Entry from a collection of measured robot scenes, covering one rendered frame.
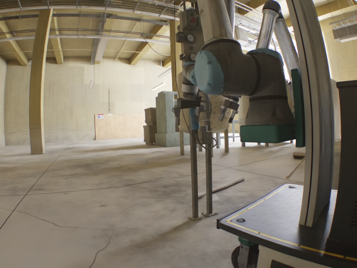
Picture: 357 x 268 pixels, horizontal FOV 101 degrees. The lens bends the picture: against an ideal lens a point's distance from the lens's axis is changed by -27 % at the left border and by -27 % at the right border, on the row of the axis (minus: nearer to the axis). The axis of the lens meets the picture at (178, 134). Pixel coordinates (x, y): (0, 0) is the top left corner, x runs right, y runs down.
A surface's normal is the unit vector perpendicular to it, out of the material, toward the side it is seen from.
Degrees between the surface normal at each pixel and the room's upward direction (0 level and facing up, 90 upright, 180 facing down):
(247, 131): 90
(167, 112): 90
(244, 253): 90
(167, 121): 90
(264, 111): 70
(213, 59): 75
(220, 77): 116
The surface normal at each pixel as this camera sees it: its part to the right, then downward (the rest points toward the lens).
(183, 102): 0.48, 0.40
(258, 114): -0.73, -0.29
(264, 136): -0.80, 0.06
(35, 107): 0.46, 0.01
